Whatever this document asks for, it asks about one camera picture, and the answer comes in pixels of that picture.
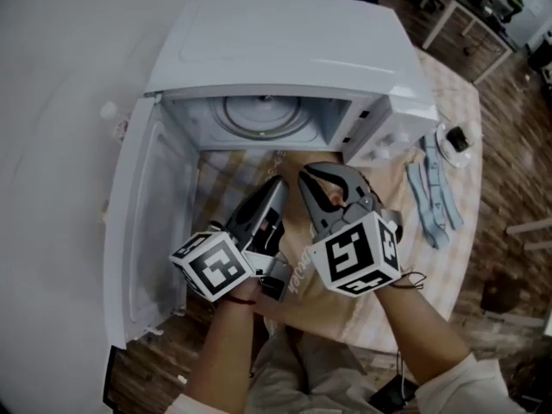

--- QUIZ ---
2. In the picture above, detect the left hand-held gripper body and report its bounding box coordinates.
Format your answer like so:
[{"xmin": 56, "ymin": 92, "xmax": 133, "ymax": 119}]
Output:
[{"xmin": 167, "ymin": 229, "xmax": 294, "ymax": 304}]

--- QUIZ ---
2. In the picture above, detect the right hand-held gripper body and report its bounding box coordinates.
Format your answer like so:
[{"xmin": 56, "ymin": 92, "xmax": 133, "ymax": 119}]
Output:
[{"xmin": 310, "ymin": 192, "xmax": 405, "ymax": 297}]

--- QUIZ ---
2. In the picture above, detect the person's right forearm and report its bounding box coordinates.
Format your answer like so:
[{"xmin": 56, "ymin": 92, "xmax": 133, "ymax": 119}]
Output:
[{"xmin": 374, "ymin": 273, "xmax": 471, "ymax": 383}]

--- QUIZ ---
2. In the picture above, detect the person's left forearm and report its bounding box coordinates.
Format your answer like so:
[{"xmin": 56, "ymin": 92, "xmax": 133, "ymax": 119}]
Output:
[{"xmin": 183, "ymin": 282, "xmax": 258, "ymax": 405}]

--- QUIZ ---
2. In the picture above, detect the small white plate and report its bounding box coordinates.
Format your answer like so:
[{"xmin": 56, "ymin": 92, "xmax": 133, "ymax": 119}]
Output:
[{"xmin": 434, "ymin": 122, "xmax": 474, "ymax": 168}]

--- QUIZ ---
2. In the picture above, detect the small black jar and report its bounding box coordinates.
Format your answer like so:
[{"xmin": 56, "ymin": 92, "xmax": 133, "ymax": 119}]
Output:
[{"xmin": 446, "ymin": 126, "xmax": 470, "ymax": 151}]

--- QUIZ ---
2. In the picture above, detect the person's white clothing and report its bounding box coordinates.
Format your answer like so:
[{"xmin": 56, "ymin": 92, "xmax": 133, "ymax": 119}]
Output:
[{"xmin": 170, "ymin": 325, "xmax": 505, "ymax": 414}]

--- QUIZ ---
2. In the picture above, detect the black battery pack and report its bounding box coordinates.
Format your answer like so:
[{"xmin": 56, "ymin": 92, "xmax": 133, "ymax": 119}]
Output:
[{"xmin": 368, "ymin": 375, "xmax": 420, "ymax": 414}]

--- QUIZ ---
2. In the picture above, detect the dark brown bag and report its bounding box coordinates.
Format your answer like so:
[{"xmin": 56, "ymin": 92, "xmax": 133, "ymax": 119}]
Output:
[{"xmin": 480, "ymin": 272, "xmax": 524, "ymax": 314}]

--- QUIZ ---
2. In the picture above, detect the white microwave oven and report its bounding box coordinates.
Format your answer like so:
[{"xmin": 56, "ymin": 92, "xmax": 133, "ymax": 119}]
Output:
[{"xmin": 103, "ymin": 0, "xmax": 441, "ymax": 351}]

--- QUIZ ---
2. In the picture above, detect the large white desk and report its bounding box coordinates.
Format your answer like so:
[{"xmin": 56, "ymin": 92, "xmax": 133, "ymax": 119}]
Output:
[{"xmin": 506, "ymin": 220, "xmax": 552, "ymax": 252}]

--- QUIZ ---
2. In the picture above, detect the dark-topped desk with white legs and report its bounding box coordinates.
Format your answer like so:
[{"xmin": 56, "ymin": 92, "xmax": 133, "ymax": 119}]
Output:
[{"xmin": 421, "ymin": 0, "xmax": 517, "ymax": 86}]

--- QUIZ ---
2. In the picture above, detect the light blue fabric strap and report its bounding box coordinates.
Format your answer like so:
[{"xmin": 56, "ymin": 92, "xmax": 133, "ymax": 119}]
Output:
[
  {"xmin": 440, "ymin": 183, "xmax": 465, "ymax": 229},
  {"xmin": 405, "ymin": 160, "xmax": 449, "ymax": 250}
]

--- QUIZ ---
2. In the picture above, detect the dark roller ring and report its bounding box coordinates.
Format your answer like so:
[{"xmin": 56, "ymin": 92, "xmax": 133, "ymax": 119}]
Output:
[{"xmin": 214, "ymin": 97, "xmax": 311, "ymax": 139}]

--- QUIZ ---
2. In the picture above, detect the light blue numbered strap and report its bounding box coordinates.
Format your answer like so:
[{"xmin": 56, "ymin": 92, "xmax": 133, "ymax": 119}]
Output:
[{"xmin": 423, "ymin": 135, "xmax": 452, "ymax": 232}]

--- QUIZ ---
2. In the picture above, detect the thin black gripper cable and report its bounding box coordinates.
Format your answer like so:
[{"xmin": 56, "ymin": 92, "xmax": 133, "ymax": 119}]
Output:
[{"xmin": 395, "ymin": 267, "xmax": 428, "ymax": 403}]

